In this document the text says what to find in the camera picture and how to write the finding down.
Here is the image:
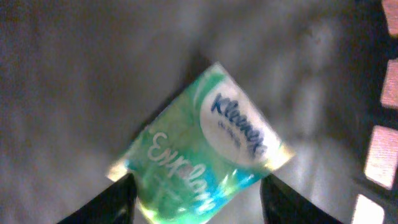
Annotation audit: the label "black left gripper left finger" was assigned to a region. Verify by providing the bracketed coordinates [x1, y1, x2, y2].
[57, 174, 137, 224]

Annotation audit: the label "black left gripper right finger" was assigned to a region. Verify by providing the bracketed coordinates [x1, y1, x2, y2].
[261, 174, 341, 224]

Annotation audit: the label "green Kleenex tissue pack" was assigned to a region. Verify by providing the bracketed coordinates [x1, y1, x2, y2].
[107, 63, 294, 223]

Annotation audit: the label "grey plastic basket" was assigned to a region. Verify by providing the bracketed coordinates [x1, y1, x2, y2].
[338, 1, 397, 223]

